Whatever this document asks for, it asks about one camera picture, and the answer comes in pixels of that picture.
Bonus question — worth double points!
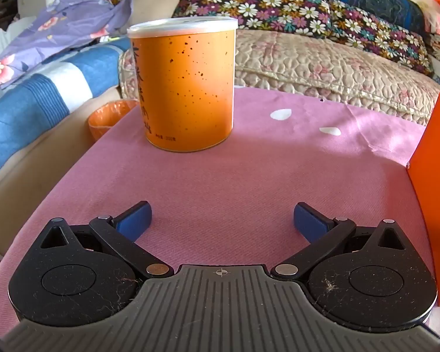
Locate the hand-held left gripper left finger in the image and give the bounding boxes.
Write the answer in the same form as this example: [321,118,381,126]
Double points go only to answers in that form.
[40,201,175,279]

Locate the beige quilted cushion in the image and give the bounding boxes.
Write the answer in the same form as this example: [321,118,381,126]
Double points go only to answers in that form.
[119,28,440,127]

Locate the blue striped blanket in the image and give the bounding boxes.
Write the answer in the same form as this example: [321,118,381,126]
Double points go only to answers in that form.
[0,38,133,181]

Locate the orange cardboard box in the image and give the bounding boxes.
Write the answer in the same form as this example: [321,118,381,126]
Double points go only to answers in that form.
[406,90,440,307]

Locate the floral cushion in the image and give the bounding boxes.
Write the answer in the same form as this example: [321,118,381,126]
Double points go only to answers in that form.
[172,0,334,39]
[328,0,434,77]

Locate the pink tablecloth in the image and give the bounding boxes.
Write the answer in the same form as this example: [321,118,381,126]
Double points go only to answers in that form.
[0,86,440,341]

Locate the beige sofa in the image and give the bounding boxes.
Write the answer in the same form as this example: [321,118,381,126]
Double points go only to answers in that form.
[0,87,122,257]

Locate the white sofa cover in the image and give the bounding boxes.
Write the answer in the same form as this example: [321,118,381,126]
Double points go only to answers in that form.
[0,15,35,65]

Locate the orange speckled canister white lid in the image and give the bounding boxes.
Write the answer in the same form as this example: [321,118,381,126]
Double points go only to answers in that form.
[127,17,239,153]

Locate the beige pillow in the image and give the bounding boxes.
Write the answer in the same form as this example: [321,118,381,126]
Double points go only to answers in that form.
[128,0,189,38]

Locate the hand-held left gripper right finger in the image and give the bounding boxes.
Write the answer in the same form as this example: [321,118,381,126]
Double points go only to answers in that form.
[270,202,407,280]

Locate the purple floral cloth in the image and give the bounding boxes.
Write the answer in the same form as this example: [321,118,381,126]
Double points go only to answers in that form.
[0,0,133,89]

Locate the small orange bin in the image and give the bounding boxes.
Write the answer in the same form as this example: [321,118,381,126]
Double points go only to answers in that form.
[88,99,138,142]

